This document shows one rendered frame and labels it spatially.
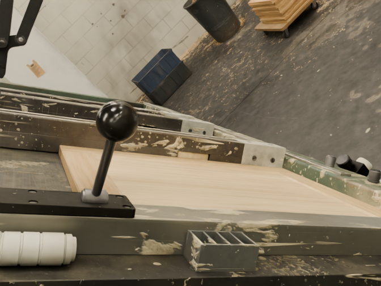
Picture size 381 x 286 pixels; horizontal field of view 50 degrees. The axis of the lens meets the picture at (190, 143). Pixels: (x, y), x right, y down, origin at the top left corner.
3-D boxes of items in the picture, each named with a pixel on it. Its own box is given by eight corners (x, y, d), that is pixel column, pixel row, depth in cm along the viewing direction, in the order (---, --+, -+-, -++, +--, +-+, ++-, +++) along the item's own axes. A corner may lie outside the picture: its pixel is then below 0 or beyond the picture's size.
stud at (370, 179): (381, 185, 88) (384, 171, 87) (373, 184, 87) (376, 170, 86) (372, 181, 90) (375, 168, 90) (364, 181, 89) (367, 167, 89)
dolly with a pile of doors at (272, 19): (326, 1, 395) (304, -34, 379) (288, 40, 394) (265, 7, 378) (293, 4, 452) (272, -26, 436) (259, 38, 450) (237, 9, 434)
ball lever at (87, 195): (111, 221, 43) (146, 120, 35) (73, 219, 41) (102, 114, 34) (108, 194, 46) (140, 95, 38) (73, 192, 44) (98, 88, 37)
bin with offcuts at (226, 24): (251, 19, 518) (219, -23, 492) (223, 47, 516) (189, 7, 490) (235, 19, 565) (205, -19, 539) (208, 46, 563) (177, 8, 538)
